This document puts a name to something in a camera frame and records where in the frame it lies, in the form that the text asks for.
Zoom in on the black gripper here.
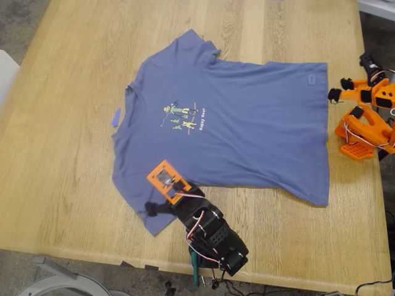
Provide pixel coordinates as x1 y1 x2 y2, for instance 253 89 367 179
144 184 214 226

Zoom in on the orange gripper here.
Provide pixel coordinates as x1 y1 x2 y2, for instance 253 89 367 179
327 77 395 109

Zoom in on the blue printed T-shirt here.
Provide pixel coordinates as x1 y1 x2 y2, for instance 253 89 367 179
110 28 328 237

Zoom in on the orange perforated arm base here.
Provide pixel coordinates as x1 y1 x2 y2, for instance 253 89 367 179
340 142 376 162

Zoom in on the black perforated arm base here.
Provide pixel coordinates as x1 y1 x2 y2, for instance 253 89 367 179
188 243 223 269

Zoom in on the teal table clamp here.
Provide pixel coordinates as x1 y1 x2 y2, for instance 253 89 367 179
189 251 201 287

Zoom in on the white shelf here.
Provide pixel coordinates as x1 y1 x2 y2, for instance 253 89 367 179
357 0 395 22

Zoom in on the white round stool base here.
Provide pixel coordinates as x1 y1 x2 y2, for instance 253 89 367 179
17 255 130 296

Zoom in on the white chair seat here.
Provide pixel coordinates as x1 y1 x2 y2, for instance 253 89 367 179
0 49 21 109

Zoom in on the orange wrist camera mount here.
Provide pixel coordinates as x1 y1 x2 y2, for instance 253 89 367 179
146 159 191 206

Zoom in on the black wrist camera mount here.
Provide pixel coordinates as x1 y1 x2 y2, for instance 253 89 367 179
359 51 386 86

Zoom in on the black floor cable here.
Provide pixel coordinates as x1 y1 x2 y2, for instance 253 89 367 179
211 268 278 296

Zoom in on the thin black looped cable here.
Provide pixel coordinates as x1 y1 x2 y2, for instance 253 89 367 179
354 271 395 296

